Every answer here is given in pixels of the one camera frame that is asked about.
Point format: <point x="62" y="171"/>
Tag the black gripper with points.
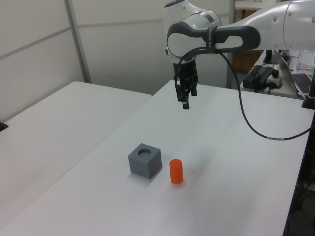
<point x="187" y="71"/>

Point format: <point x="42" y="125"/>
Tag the orange cylinder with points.
<point x="176" y="172"/>

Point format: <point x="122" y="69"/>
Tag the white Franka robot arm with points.
<point x="270" y="24"/>

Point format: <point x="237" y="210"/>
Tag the grey block with round hole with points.
<point x="144" y="166"/>

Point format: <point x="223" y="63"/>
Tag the black power supply box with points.
<point x="256" y="78"/>

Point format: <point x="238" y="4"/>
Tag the white power strip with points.
<point x="275" y="81"/>

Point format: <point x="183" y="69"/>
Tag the silver laptop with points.
<point x="301" y="82"/>

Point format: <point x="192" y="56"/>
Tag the black table clamp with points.
<point x="3" y="126"/>

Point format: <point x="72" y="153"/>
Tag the grey partition post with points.
<point x="78" y="44"/>
<point x="231" y="12"/>

